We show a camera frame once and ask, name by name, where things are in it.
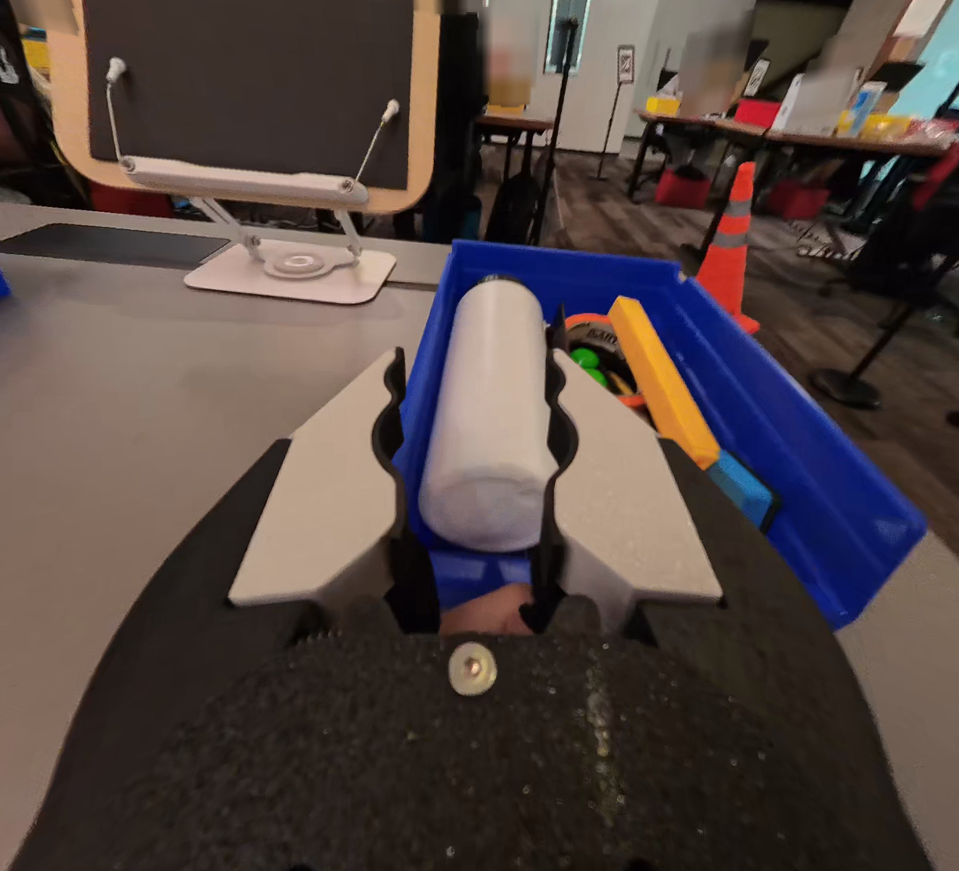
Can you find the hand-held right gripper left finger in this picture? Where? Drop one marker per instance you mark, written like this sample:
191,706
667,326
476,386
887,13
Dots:
322,504

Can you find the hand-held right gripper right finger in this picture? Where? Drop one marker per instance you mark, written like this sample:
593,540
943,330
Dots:
629,511

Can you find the yellow block stick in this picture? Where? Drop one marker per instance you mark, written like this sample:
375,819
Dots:
659,376

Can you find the white cylindrical container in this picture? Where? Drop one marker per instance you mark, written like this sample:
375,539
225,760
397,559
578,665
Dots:
487,399

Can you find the small green object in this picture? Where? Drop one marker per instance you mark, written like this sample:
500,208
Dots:
584,361

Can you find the person's right hand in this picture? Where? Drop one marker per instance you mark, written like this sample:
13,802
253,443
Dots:
487,612

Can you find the orange tape roll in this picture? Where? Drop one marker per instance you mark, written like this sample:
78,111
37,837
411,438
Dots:
592,321

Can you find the black round base stand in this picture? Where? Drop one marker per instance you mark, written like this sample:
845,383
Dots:
846,387

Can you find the orange traffic cone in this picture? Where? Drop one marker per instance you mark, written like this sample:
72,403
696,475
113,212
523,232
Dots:
727,264

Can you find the black backpack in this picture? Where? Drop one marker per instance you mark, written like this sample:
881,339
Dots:
513,208

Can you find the red bag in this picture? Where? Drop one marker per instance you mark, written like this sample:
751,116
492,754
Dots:
127,200

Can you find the black chair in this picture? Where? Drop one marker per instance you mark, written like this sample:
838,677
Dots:
899,249

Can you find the wooden desk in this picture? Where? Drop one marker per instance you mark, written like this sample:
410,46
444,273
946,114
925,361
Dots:
824,140

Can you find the small sign on pole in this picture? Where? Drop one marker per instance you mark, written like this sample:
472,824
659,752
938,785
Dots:
625,65

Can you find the black wooden book stand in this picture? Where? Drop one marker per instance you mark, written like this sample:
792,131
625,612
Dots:
225,24

